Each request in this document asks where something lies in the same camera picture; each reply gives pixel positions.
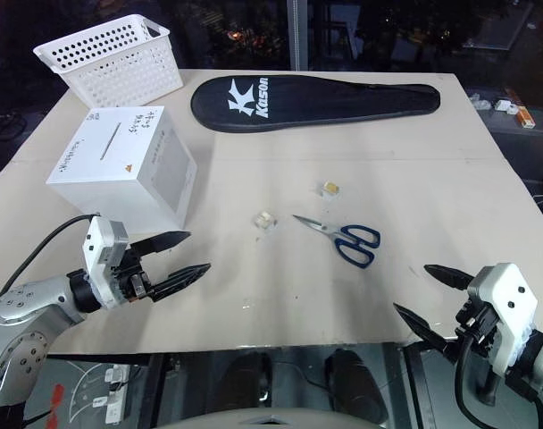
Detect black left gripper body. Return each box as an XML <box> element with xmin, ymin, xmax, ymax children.
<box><xmin>111</xmin><ymin>247</ymin><xmax>155</xmax><ymax>306</ymax></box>

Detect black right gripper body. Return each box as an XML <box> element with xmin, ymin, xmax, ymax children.
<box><xmin>453</xmin><ymin>292</ymin><xmax>501</xmax><ymax>357</ymax></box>

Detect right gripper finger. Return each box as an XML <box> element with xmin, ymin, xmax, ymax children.
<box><xmin>392</xmin><ymin>302</ymin><xmax>458</xmax><ymax>359</ymax></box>
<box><xmin>423</xmin><ymin>264</ymin><xmax>471</xmax><ymax>290</ymax></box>

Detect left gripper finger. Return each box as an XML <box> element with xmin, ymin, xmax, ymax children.
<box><xmin>148</xmin><ymin>263</ymin><xmax>212</xmax><ymax>302</ymax></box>
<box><xmin>131</xmin><ymin>230</ymin><xmax>192</xmax><ymax>257</ymax></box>

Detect white cardboard box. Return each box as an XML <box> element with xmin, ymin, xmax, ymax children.
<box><xmin>46</xmin><ymin>105</ymin><xmax>198</xmax><ymax>229</ymax></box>

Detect white power strip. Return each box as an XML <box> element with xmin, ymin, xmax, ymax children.
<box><xmin>91</xmin><ymin>363</ymin><xmax>130</xmax><ymax>416</ymax></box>

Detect dark rounded shape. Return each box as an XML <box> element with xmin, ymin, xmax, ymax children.
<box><xmin>220</xmin><ymin>351</ymin><xmax>273</xmax><ymax>411</ymax></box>

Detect grey robot torso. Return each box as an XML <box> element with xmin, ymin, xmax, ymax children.
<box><xmin>162</xmin><ymin>403</ymin><xmax>391</xmax><ymax>429</ymax></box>

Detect white perforated plastic basket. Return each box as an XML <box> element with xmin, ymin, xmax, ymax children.
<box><xmin>33</xmin><ymin>13</ymin><xmax>185</xmax><ymax>110</ymax></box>

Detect clear plastic small case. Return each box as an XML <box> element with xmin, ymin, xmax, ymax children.
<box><xmin>469</xmin><ymin>90</ymin><xmax>492</xmax><ymax>111</ymax></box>

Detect white small adapter block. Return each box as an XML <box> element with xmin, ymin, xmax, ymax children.
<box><xmin>494</xmin><ymin>98</ymin><xmax>522</xmax><ymax>117</ymax></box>

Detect orange and white small box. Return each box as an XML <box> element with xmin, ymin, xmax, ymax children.
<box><xmin>504</xmin><ymin>86</ymin><xmax>536</xmax><ymax>131</ymax></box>

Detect black Kason racket cover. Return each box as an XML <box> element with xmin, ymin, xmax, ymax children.
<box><xmin>190</xmin><ymin>75</ymin><xmax>442</xmax><ymax>134</ymax></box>

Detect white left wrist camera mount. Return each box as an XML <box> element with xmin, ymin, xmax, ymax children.
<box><xmin>81</xmin><ymin>217</ymin><xmax>131</xmax><ymax>310</ymax></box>

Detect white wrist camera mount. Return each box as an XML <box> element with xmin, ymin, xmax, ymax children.
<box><xmin>81</xmin><ymin>217</ymin><xmax>131</xmax><ymax>310</ymax></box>
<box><xmin>466</xmin><ymin>262</ymin><xmax>540</xmax><ymax>377</ymax></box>

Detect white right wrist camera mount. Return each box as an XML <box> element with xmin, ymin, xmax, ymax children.
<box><xmin>466</xmin><ymin>262</ymin><xmax>540</xmax><ymax>377</ymax></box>

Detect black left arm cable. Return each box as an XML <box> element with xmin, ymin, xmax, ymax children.
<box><xmin>1</xmin><ymin>214</ymin><xmax>104</xmax><ymax>297</ymax></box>

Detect blue handled steel scissors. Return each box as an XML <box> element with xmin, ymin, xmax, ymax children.
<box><xmin>291</xmin><ymin>214</ymin><xmax>382</xmax><ymax>270</ymax></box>

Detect black coiled floor cable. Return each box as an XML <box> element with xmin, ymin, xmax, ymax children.
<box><xmin>0</xmin><ymin>110</ymin><xmax>29</xmax><ymax>142</ymax></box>

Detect grey window frame post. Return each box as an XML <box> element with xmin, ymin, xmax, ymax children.
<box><xmin>281</xmin><ymin>0</ymin><xmax>313</xmax><ymax>72</ymax></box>

